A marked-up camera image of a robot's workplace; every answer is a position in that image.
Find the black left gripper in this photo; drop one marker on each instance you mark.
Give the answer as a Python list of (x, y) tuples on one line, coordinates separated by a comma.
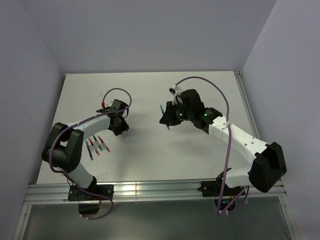
[(124, 127)]

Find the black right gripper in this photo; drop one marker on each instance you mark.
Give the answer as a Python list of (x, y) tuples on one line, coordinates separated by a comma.
[(168, 118)]

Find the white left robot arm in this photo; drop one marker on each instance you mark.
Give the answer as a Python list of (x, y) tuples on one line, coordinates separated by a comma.
[(63, 148)]

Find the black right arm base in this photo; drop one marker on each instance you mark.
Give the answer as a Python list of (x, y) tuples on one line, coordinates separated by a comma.
[(212, 189)]

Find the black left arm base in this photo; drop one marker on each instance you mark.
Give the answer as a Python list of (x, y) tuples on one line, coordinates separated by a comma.
[(92, 195)]

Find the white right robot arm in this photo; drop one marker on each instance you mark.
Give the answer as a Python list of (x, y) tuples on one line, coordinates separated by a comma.
[(267, 162)]

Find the magenta capped pen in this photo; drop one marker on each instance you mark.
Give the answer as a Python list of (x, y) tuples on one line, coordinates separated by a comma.
[(104, 144)]

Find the green capped pen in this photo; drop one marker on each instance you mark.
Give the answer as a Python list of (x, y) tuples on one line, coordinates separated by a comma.
[(97, 143)]

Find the red capped pen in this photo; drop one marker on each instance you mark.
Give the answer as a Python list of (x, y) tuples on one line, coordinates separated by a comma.
[(93, 146)]

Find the dark blue capped pen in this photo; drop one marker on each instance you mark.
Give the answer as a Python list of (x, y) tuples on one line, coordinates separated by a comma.
[(89, 150)]

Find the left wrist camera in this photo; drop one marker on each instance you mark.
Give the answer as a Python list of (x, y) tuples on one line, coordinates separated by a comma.
[(106, 105)]

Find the aluminium side rail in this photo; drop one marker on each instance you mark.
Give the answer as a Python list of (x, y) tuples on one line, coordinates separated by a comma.
[(247, 107)]

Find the aluminium front rail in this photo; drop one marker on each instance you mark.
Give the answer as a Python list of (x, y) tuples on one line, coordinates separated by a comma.
[(130, 191)]

